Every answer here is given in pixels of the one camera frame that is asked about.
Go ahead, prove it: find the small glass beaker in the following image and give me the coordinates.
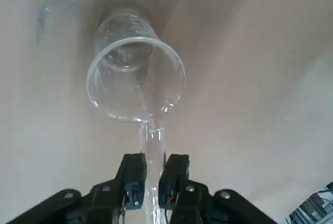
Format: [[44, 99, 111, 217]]
[[86, 10, 187, 123]]

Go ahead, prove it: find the glass test tube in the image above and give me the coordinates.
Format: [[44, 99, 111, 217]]
[[138, 118, 168, 224]]

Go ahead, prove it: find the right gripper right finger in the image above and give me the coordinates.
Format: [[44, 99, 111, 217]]
[[158, 153, 278, 224]]

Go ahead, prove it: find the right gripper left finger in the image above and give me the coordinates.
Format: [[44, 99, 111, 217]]
[[7, 153, 148, 224]]

